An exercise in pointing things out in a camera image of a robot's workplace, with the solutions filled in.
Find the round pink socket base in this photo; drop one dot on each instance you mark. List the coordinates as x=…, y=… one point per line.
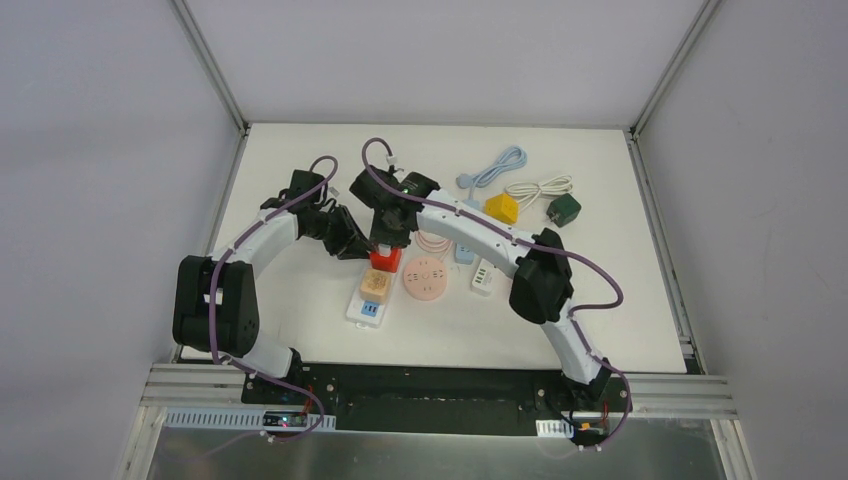
x=425, y=278

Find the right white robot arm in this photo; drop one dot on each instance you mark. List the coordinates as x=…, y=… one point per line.
x=536, y=264

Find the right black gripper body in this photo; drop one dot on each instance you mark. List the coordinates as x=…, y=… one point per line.
x=391, y=234

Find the small white power strip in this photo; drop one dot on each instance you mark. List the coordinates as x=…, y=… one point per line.
x=482, y=281

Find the red cube plug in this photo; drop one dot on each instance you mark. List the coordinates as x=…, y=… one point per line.
x=386, y=258

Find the light blue power strip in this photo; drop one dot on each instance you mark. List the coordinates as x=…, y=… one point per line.
x=463, y=255

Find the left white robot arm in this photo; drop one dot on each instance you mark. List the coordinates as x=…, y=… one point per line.
x=216, y=307

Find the dark green cube plug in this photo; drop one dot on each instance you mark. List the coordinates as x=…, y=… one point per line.
x=563, y=210

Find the aluminium frame rail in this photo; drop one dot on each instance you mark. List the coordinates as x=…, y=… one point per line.
x=655, y=396

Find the long white power strip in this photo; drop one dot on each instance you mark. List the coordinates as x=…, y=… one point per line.
x=367, y=315

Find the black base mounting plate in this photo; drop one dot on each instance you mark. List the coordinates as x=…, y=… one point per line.
x=433, y=400

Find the yellow cube plug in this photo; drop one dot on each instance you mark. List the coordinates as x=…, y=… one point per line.
x=503, y=208

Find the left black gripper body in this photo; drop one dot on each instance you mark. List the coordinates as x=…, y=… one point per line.
x=342, y=235

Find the beige cube plug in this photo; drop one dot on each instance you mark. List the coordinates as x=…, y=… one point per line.
x=375, y=286

